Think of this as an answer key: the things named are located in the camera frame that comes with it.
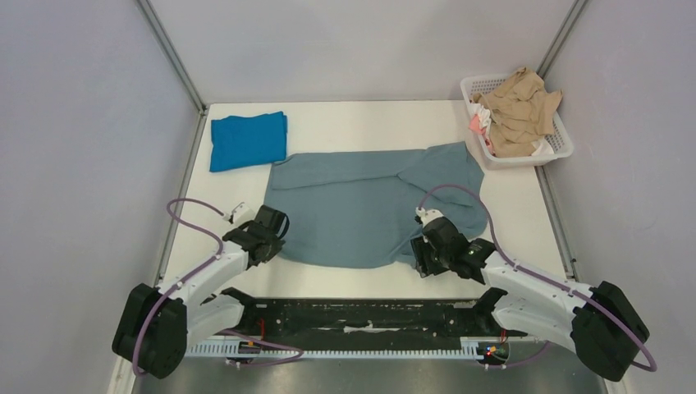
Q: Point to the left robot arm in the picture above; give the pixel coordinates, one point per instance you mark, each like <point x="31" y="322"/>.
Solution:
<point x="159" y="324"/>

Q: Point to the folded bright blue t-shirt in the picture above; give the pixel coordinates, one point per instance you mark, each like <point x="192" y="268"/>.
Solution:
<point x="248" y="141"/>

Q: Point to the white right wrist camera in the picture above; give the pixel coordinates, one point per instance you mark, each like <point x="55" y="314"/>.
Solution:
<point x="425" y="216"/>

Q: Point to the grey-blue t-shirt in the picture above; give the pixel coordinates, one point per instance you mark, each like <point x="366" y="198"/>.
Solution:
<point x="357" y="209"/>

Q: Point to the white slotted cable duct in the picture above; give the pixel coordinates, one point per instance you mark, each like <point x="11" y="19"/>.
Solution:
<point x="235" y="348"/>

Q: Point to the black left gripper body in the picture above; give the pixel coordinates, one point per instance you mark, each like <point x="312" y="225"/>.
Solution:
<point x="276" y="247"/>

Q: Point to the white plastic laundry basket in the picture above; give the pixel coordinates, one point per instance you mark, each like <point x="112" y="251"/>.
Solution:
<point x="558" y="144"/>

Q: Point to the aluminium frame rail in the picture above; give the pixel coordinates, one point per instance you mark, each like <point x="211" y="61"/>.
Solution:
<point x="166" y="44"/>
<point x="567" y="25"/>

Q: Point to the pink and white garment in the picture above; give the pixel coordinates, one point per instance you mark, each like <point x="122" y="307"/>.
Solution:
<point x="480" y="124"/>

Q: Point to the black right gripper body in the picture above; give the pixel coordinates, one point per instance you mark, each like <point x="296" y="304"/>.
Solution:
<point x="427" y="256"/>

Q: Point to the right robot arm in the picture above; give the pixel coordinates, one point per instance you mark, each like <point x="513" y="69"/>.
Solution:
<point x="597" y="323"/>

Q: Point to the aluminium frame rail right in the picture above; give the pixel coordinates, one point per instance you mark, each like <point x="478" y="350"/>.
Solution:
<point x="567" y="25"/>

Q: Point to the beige t-shirt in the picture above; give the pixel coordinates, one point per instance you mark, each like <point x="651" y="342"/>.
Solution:
<point x="520" y="113"/>

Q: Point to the aluminium frame rail left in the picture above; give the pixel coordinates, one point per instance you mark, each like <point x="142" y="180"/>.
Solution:
<point x="166" y="44"/>

